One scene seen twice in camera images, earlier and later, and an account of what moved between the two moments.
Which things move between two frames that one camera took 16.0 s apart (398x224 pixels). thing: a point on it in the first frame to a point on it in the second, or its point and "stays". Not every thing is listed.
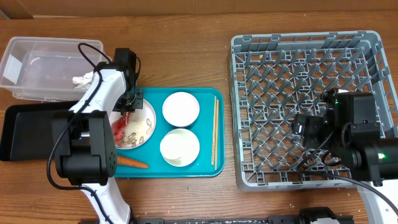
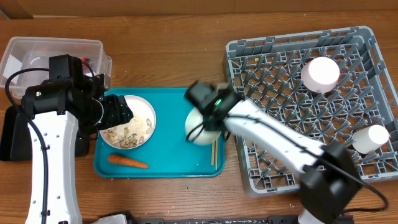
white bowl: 180,147 to 195,132
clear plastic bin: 41,69 stays
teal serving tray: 150,154 stays
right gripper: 314,129 to 209,121
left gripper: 137,102 to 117,111
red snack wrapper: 119,128 to 84,61
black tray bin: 27,132 stays
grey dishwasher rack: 274,76 stays
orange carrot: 122,160 stays
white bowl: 181,109 to 319,74
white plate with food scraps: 140,129 stays
